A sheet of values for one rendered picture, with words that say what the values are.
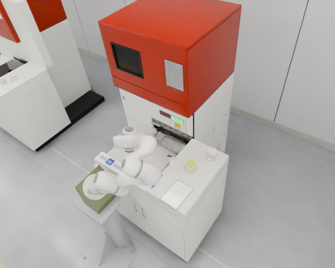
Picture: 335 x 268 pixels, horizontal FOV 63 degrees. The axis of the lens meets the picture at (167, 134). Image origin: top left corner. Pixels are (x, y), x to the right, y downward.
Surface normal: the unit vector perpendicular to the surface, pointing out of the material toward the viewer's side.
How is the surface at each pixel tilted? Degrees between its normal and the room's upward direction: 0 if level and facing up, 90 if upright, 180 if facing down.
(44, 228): 0
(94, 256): 0
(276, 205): 0
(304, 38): 90
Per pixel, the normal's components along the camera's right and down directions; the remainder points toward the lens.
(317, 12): -0.60, 0.61
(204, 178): -0.07, -0.69
